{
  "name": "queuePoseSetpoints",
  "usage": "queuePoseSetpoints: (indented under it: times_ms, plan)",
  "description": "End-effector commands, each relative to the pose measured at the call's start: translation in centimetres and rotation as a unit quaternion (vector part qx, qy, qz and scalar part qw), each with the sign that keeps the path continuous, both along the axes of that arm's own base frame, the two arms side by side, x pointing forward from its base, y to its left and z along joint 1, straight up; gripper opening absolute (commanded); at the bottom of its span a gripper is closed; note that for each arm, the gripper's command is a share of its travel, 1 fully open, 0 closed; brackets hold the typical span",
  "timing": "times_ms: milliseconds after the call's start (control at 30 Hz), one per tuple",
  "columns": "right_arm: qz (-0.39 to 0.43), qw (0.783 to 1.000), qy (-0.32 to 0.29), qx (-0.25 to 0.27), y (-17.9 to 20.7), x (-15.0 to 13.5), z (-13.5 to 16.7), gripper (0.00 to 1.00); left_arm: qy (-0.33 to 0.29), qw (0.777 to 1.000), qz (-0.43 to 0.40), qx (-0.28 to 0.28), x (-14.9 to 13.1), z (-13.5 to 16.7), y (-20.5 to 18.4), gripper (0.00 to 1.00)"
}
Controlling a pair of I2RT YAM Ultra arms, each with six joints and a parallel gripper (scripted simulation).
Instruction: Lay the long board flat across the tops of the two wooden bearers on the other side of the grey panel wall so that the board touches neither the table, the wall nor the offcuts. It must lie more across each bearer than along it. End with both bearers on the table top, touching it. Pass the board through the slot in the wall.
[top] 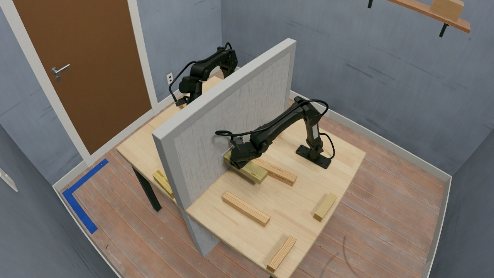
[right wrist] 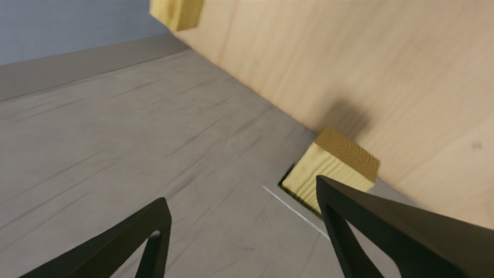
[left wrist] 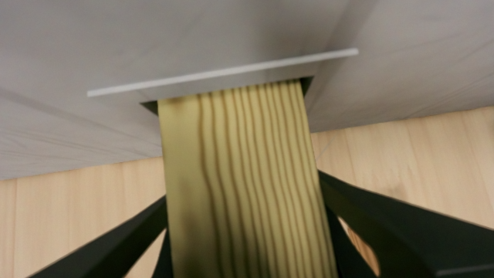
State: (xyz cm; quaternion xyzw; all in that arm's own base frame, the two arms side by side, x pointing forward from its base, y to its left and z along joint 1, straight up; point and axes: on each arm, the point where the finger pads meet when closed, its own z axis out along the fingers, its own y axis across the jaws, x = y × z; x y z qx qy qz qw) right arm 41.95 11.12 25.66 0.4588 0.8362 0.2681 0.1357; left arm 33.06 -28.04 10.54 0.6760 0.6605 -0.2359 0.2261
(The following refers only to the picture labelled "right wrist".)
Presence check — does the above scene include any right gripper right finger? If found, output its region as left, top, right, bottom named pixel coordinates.
left=316, top=175, right=494, bottom=278

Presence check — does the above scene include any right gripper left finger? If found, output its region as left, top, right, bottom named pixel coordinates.
left=18, top=197, right=172, bottom=278

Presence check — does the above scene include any grey panel wall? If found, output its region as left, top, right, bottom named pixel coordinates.
left=0, top=34, right=345, bottom=278

